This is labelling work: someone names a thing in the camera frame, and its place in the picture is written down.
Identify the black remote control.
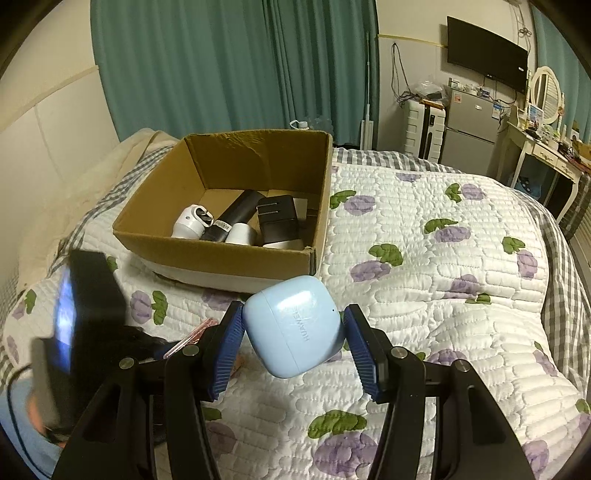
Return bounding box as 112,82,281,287
200,190,264,242

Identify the black wall television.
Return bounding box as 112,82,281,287
447,16,528,94

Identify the white cube item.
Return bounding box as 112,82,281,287
225,222,256,246

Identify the brown cardboard box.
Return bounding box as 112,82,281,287
113,129,332,293

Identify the black power adapter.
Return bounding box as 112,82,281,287
256,195,304,250

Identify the silver mini fridge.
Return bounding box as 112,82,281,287
440,89,499,176

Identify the white dressing table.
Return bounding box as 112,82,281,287
496,121,583,223

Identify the teal right curtain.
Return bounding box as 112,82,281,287
531,5,591,143

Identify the white floral quilt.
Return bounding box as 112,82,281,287
0,147,591,480

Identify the pink rose compact mirror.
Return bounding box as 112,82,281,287
162,318,218,359

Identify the clear water jug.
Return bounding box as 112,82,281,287
290,117,334,134

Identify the teal window curtain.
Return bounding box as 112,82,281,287
90,1,379,146

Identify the light blue earbuds case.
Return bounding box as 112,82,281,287
242,276,345,379

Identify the white round camera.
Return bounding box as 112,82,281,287
171,204,214,240

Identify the white suitcase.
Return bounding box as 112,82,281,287
403,100,446,163

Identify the oval white mirror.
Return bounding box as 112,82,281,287
528,66,564,125

